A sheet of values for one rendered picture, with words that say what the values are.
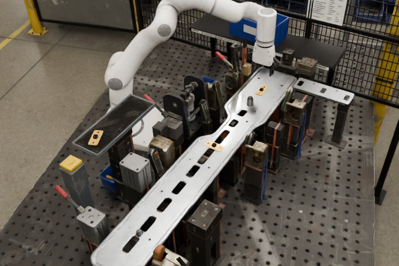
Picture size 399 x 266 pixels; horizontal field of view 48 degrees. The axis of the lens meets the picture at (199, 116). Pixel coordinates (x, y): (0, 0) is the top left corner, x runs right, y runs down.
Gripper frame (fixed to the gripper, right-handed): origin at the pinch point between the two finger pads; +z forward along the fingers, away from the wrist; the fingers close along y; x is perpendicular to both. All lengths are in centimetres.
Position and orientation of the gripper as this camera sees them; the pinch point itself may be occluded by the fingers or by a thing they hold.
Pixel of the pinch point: (262, 70)
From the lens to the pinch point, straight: 221.3
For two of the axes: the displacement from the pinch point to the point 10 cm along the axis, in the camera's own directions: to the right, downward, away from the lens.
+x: 5.3, -5.6, 6.4
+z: 0.3, 7.6, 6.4
